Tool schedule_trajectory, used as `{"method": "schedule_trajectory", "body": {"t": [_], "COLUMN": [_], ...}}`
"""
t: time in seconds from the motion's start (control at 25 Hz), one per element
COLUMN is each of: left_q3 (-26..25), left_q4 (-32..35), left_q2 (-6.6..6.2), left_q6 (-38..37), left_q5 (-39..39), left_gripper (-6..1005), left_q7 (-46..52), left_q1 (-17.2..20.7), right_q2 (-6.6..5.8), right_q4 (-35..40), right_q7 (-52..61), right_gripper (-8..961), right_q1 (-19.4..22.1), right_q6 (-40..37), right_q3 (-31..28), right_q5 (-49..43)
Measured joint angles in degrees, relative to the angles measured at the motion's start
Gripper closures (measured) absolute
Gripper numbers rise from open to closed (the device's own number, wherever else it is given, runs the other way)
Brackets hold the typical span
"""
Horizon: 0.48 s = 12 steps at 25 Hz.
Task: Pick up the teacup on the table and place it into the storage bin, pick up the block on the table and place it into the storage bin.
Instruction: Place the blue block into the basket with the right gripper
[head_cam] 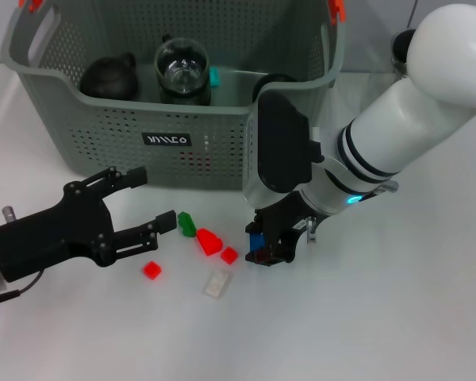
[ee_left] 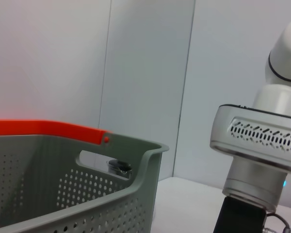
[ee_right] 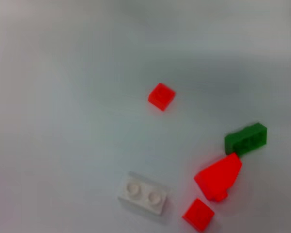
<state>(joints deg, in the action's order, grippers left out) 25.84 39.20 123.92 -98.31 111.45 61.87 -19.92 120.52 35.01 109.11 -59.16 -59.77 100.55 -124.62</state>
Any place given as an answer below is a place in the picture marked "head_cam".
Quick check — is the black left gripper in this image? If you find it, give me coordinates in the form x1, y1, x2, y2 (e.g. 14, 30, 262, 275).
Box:
0, 166, 179, 283

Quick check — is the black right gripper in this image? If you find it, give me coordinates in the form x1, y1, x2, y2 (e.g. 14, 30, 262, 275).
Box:
244, 192, 330, 267

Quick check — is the blue square plate brick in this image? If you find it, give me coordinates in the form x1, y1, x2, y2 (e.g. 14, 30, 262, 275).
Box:
248, 232, 266, 253

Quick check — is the green toy brick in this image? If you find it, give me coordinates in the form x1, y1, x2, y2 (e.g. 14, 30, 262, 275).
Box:
177, 212, 198, 238

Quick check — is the glass teacup with black holder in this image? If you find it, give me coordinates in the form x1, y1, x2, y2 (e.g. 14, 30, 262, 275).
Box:
154, 33, 210, 96
160, 85, 213, 106
251, 73, 299, 102

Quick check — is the grey-green perforated storage bin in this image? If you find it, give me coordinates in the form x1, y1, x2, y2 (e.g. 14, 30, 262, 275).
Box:
0, 0, 347, 191

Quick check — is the large red sloped brick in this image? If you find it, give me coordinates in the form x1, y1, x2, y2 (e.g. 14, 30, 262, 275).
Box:
196, 229, 225, 257

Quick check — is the white flat plate brick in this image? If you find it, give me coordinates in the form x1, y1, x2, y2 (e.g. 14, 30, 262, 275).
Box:
201, 270, 233, 298

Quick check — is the black round teapot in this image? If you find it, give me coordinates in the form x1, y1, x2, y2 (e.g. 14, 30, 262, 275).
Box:
79, 50, 140, 100

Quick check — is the right wrist cable with plug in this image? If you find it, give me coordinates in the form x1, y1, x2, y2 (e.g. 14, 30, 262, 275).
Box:
305, 180, 400, 244

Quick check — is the wrist cable with plug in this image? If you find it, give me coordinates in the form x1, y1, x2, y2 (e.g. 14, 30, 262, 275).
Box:
0, 269, 47, 307
305, 180, 400, 244

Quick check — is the left wrist cable with plug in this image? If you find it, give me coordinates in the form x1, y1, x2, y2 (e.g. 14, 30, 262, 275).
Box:
0, 269, 47, 307

